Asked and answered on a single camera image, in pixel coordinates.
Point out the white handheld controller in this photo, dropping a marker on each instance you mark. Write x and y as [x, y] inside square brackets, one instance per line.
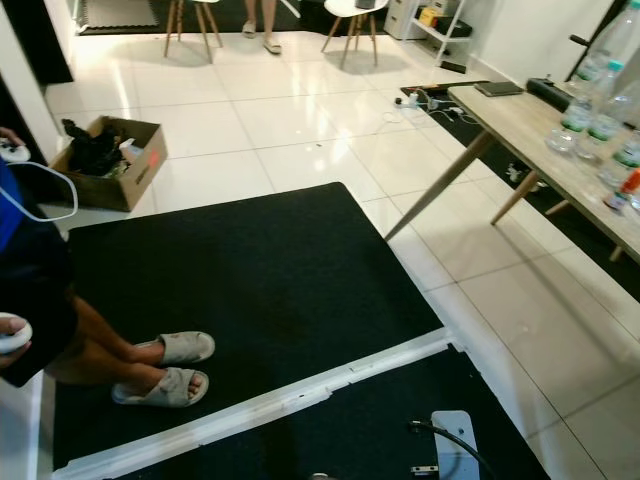
[15, 153]
[15, 340]

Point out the blue-shirted person's right hand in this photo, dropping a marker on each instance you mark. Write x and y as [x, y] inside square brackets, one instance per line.
[8, 320]

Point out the blue-shirted person's left hand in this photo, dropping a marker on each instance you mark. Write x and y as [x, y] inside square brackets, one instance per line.
[8, 137]

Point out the person in blue shirt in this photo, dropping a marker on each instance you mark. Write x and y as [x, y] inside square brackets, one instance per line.
[30, 270]

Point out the grey slide sandal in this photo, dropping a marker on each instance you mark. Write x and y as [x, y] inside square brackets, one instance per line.
[185, 348]
[170, 388]

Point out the small orange-capped bottle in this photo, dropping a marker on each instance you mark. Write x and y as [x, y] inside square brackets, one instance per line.
[628, 185]

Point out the wooden table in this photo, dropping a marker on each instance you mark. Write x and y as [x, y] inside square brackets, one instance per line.
[520, 130]

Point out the green-label clear water bottle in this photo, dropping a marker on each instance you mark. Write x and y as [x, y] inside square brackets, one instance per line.
[622, 165]
[565, 135]
[598, 140]

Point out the white power strip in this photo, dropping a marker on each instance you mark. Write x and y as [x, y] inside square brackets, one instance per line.
[425, 103]

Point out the black clothing bundle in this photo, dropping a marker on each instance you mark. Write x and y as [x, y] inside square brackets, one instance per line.
[95, 152]

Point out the black notebook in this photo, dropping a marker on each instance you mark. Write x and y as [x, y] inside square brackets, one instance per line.
[499, 88]

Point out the cardboard box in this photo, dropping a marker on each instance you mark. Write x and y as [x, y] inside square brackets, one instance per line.
[135, 180]

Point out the long black case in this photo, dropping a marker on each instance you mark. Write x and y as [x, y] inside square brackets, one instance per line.
[555, 94]

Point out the standing person's legs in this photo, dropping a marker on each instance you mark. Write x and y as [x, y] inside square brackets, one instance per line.
[272, 45]

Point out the white shelf rack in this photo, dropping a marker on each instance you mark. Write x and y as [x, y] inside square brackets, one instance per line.
[400, 15]

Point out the wooden-legged white stool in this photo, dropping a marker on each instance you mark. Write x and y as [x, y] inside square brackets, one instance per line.
[205, 3]
[355, 8]

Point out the large clear water bottle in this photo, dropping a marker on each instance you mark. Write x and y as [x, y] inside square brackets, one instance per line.
[615, 35]

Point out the black foam floor mat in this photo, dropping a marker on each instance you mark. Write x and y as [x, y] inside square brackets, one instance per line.
[120, 15]

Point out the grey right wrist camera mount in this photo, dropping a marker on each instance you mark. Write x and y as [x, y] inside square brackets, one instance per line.
[455, 445]

